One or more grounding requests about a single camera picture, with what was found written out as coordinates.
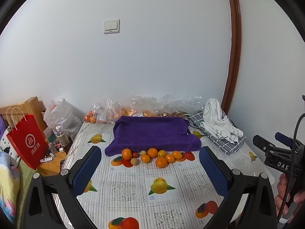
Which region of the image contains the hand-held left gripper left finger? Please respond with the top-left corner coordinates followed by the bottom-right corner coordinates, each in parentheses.
top-left (22, 145), bottom-right (103, 229)

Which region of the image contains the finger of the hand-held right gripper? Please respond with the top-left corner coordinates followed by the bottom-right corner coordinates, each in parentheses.
top-left (253, 135), bottom-right (277, 153)
top-left (274, 132), bottom-right (294, 148)

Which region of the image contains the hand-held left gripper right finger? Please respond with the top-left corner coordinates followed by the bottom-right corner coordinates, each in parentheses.
top-left (199, 146), bottom-right (278, 229)

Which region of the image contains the purple towel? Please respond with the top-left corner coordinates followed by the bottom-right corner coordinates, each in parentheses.
top-left (105, 116), bottom-right (202, 157)

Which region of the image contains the clear bag of tan fruits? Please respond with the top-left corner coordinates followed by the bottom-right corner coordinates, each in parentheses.
top-left (156, 95), bottom-right (206, 120)

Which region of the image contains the person's right hand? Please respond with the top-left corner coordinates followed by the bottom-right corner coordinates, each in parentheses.
top-left (274, 173), bottom-right (305, 217)

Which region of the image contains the grey checked cloth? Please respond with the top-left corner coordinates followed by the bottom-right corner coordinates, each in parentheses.
top-left (188, 110), bottom-right (247, 155)

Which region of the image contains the wooden bedside table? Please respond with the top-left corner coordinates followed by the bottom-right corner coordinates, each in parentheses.
top-left (36, 148), bottom-right (68, 177)

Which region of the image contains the clear plastic bottle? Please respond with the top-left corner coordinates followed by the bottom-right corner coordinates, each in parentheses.
top-left (54, 125), bottom-right (71, 147)

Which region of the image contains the fruit print tablecloth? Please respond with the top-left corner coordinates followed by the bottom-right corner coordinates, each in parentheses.
top-left (51, 122), bottom-right (275, 229)

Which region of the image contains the white striped towel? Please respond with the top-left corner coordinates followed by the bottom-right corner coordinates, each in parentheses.
top-left (200, 98), bottom-right (244, 144)

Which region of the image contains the white plastic bag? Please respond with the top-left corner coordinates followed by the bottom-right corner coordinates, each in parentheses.
top-left (43, 97), bottom-right (84, 146)

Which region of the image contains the small clear bag of mandarins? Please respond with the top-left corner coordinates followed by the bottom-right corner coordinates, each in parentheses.
top-left (82, 98), bottom-right (123, 124)

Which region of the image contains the red paper bag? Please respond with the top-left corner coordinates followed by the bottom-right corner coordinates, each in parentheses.
top-left (6, 107), bottom-right (49, 170)

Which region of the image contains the green bed sheet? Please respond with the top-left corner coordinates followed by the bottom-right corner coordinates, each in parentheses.
top-left (14, 160), bottom-right (42, 229)

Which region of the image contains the colourful printed blanket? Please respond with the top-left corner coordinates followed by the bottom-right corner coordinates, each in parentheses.
top-left (0, 151), bottom-right (21, 222)

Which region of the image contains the large clear bag of mandarins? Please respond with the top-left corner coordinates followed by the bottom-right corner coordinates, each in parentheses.
top-left (121, 94), bottom-right (165, 118)

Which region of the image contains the cardboard box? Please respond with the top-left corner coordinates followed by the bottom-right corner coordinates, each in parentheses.
top-left (0, 97), bottom-right (48, 134)

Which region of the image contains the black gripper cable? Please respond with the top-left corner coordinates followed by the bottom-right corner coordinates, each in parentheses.
top-left (276, 113), bottom-right (305, 223)

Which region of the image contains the white light switch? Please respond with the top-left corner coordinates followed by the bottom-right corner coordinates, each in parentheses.
top-left (104, 19), bottom-right (120, 34)

